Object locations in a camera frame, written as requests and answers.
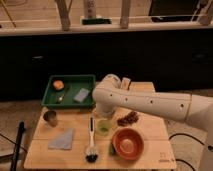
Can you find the bunch of brown grapes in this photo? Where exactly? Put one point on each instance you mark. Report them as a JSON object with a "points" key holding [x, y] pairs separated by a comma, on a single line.
{"points": [[129, 119]]}

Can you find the metal cup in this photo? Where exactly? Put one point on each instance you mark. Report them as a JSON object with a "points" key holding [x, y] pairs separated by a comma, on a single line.
{"points": [[50, 117]]}

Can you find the black cabinet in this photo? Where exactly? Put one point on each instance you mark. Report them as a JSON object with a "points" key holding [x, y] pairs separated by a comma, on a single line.
{"points": [[171, 59]]}

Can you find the orange bread roll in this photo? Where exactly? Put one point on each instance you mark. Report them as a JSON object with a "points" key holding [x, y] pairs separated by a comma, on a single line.
{"points": [[58, 85]]}

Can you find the clear green plastic cup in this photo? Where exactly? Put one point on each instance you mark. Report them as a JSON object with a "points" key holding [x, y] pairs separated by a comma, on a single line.
{"points": [[103, 127]]}

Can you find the small metal spoon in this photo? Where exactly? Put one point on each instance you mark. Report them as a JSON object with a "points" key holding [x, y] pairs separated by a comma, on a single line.
{"points": [[60, 99]]}

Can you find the orange bowl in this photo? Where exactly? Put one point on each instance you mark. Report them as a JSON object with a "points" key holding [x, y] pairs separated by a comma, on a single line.
{"points": [[128, 144]]}

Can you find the black pole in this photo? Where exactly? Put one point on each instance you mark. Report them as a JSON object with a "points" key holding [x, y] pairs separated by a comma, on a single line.
{"points": [[15, 155]]}

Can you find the green plastic tray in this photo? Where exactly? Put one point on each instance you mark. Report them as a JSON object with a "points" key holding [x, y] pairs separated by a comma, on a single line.
{"points": [[76, 82]]}

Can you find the grey folded cloth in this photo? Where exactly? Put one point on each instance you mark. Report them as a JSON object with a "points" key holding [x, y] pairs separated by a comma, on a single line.
{"points": [[62, 141]]}

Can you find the green pepper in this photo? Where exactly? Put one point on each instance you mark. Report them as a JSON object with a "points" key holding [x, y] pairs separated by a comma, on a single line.
{"points": [[112, 149]]}

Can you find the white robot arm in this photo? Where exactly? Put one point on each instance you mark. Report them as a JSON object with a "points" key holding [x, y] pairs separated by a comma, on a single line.
{"points": [[194, 110]]}

